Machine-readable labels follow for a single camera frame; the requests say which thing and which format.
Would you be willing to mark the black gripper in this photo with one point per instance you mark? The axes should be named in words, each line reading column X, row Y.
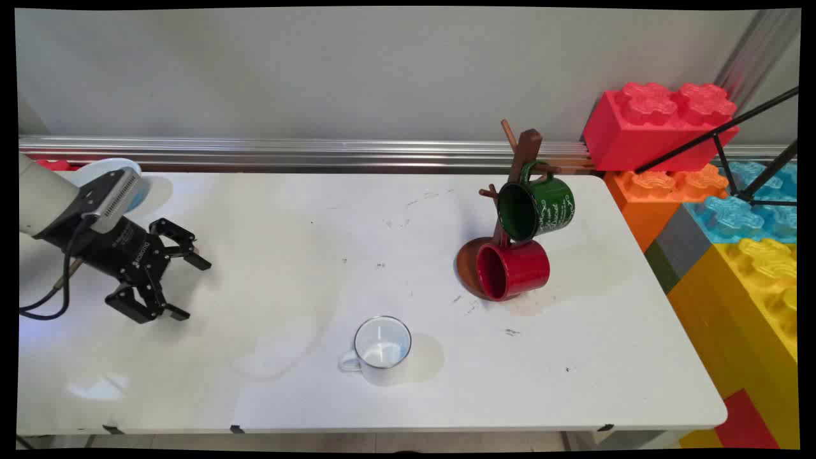
column 124, row 252

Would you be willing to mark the green mug white lettering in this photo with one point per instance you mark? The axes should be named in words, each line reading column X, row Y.
column 548, row 210

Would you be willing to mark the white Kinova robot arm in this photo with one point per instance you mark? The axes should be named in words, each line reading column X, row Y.
column 41, row 197

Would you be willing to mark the blue bowl white inside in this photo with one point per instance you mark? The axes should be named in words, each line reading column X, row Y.
column 102, row 169

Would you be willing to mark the small red block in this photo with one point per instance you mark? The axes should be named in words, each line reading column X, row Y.
column 54, row 165

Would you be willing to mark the white enamel mug dark rim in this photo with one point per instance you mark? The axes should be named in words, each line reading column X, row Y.
column 382, row 350

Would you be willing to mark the red mug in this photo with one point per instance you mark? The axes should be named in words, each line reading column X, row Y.
column 523, row 271

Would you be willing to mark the brown wooden mug tree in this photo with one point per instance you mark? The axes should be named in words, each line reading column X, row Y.
column 526, row 150

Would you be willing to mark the big orange toy brick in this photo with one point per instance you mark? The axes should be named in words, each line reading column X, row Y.
column 637, row 210

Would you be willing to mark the big red toy brick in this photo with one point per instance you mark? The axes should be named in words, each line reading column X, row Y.
column 637, row 134

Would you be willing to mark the dark green toy brick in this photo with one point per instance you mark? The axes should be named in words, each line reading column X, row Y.
column 662, row 268

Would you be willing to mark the large yellow base block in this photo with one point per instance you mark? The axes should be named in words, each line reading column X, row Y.
column 707, row 344

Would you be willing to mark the big light blue toy brick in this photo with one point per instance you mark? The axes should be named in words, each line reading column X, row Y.
column 727, row 217

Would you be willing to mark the flat red base block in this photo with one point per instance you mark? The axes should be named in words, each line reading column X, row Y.
column 746, row 421

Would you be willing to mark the short yellow toy brick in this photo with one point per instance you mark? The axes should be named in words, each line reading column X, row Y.
column 765, row 255

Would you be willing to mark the long yellow toy brick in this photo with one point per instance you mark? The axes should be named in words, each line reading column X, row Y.
column 790, row 312

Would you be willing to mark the slanted aluminium profile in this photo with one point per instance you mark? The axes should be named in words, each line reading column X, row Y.
column 755, row 48

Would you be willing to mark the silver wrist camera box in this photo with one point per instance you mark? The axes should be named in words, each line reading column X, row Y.
column 115, row 194

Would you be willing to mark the horizontal aluminium rail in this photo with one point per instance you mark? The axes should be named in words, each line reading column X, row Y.
column 319, row 153

